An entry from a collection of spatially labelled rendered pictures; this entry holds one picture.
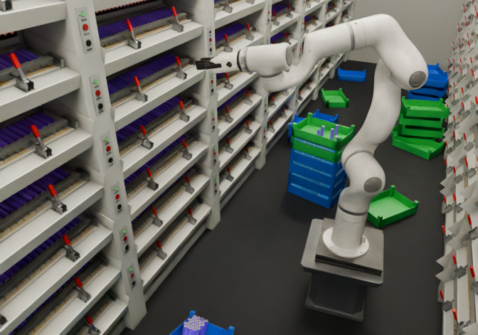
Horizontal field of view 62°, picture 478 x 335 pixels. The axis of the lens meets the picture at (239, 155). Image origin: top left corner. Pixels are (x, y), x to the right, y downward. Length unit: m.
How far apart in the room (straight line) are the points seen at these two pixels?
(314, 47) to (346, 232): 0.76
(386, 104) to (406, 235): 1.11
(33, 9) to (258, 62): 0.63
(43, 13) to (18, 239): 0.59
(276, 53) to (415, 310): 1.31
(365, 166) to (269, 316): 0.80
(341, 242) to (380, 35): 0.82
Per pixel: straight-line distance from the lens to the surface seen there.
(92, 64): 1.25
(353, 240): 1.70
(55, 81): 1.17
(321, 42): 1.30
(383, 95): 1.46
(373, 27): 1.34
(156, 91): 1.55
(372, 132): 1.48
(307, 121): 2.50
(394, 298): 2.05
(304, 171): 2.42
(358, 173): 1.47
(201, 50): 1.79
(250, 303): 1.91
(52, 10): 1.15
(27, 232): 1.26
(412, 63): 1.36
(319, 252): 1.70
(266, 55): 1.28
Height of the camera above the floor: 1.47
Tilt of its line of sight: 30 degrees down
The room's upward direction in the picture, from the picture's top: straight up
